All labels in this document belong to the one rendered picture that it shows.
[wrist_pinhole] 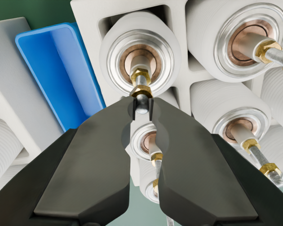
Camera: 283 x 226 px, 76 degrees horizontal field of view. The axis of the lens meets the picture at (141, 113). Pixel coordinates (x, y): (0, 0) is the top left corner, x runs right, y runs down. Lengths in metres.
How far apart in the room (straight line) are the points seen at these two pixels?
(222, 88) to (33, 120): 0.35
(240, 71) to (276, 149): 0.20
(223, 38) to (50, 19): 0.38
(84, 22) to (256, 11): 0.20
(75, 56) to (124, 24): 0.30
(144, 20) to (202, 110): 0.15
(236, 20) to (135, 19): 0.10
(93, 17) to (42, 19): 0.24
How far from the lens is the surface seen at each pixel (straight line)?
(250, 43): 0.21
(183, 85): 0.31
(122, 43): 0.20
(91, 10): 0.28
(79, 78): 0.51
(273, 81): 0.36
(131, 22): 0.21
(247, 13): 0.22
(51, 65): 0.46
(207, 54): 0.22
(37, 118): 0.44
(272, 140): 0.41
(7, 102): 0.39
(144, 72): 0.17
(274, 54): 0.19
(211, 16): 0.23
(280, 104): 0.34
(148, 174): 0.34
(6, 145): 0.41
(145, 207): 0.91
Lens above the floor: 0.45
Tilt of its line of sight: 57 degrees down
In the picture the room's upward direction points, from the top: 179 degrees clockwise
